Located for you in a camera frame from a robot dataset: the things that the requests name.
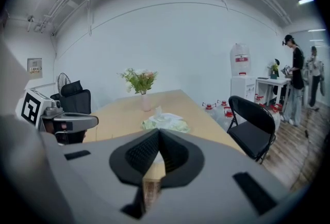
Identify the light wooden table white legs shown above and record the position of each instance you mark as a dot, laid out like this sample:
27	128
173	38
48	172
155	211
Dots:
123	109

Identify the black standing floor fan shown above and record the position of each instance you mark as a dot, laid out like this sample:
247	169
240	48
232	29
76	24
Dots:
64	81

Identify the pink vase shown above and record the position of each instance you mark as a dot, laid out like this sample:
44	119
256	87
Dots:
146	103

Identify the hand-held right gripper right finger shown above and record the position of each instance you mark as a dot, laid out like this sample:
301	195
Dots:
219	166

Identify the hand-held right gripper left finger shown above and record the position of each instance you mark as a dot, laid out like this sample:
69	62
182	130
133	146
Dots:
90	179

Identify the white security camera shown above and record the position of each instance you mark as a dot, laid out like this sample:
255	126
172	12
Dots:
31	18

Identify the white water dispenser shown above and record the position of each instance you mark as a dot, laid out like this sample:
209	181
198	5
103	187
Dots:
239	88

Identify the white wet wipe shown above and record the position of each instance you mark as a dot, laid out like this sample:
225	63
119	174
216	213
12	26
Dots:
158	114

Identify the black mesh office chair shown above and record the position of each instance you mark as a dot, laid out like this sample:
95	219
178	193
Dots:
77	101

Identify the small potted plant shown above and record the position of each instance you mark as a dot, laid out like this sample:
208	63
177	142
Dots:
274	68

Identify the white desk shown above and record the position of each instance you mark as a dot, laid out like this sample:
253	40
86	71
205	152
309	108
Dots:
273	81

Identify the black folding chair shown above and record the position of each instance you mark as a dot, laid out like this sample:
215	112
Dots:
250	137

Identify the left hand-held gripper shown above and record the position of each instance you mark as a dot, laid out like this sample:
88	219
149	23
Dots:
33	108

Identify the ceiling light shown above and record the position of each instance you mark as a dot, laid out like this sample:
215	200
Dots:
306	0

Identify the black tablet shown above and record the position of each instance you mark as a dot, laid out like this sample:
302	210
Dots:
263	78

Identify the pink and white flower bouquet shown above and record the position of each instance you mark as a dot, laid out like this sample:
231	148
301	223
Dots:
140	81

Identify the group of clear water jugs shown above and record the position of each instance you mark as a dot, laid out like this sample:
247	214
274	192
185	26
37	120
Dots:
221	119

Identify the green wet wipe pack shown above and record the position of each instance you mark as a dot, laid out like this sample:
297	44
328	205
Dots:
178	126

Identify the large water jug red label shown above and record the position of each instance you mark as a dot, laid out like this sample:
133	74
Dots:
239	57

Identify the grey wall electrical panel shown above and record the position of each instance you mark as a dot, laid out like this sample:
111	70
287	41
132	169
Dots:
34	68

